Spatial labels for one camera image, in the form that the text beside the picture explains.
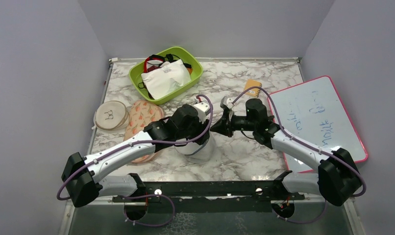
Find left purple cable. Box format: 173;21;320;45
56;94;214;201

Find white cloth bag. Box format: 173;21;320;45
141;59;191;99

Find red black garment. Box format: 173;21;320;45
143;54;181;73

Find floral peach laundry bag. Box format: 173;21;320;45
123;99;164;165

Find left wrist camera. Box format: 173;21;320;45
192;101;210;123

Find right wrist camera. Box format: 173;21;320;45
220;96;234;110

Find pink framed whiteboard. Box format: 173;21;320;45
268;76;368;163

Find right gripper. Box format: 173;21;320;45
210;110;257;138

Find white mesh laundry bag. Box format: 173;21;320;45
175;133;216;164

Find round beige laundry bag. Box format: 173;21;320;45
92;100;129;131

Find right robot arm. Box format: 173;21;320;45
210;98;364;206

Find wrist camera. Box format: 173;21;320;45
220;96;234;110
192;101;210;123

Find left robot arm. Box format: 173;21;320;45
56;101;213;208

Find small orange notebook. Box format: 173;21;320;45
244;79;262;98

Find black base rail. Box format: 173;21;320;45
112;181;305;213

